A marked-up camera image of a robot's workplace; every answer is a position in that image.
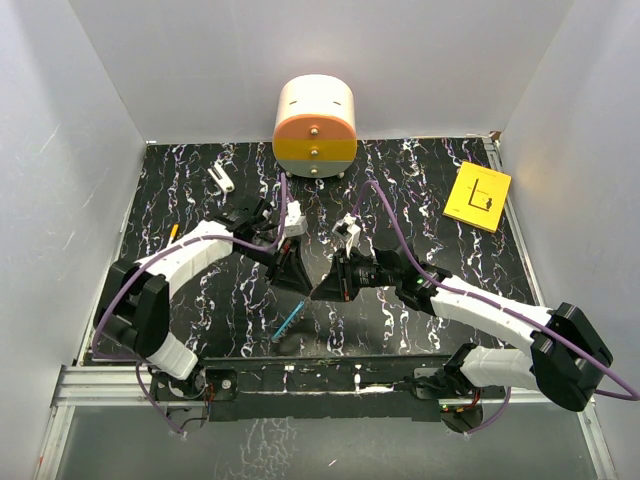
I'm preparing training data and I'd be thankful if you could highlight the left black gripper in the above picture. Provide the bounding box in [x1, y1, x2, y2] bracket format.
[239, 234, 312, 297]

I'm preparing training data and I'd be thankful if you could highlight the purple cable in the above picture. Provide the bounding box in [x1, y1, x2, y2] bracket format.
[92, 172, 296, 439]
[349, 180, 640, 435]

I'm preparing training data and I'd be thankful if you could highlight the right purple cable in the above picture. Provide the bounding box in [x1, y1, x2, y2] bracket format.
[349, 180, 640, 435]

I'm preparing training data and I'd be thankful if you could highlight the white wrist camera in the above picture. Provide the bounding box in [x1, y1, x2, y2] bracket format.
[283, 200, 307, 238]
[332, 213, 361, 254]

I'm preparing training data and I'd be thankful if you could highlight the aluminium frame rail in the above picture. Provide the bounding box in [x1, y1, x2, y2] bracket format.
[34, 365, 149, 479]

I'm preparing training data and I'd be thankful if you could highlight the yellow white marker pen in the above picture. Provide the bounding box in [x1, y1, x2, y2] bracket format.
[168, 224, 179, 245]

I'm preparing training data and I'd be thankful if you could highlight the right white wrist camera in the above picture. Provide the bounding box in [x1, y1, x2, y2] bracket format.
[332, 213, 361, 254]

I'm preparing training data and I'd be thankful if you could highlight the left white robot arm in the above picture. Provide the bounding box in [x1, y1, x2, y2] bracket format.
[94, 199, 313, 399]

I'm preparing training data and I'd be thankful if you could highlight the yellow book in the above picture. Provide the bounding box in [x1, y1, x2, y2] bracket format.
[443, 162, 511, 233]

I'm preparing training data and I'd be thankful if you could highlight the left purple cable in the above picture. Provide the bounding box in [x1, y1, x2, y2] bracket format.
[92, 172, 296, 439]

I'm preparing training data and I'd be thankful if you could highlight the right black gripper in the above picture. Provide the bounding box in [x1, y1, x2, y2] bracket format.
[311, 246, 400, 301]

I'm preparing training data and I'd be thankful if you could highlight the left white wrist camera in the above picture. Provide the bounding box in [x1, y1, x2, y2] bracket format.
[283, 200, 307, 238]

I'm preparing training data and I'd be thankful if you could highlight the round three-drawer mini cabinet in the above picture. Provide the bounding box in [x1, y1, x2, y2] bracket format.
[272, 74, 357, 179]

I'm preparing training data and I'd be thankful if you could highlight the white black stapler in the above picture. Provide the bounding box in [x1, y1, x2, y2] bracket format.
[207, 161, 235, 193]

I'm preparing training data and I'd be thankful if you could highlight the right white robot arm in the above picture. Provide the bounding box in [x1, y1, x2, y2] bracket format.
[311, 247, 613, 412]

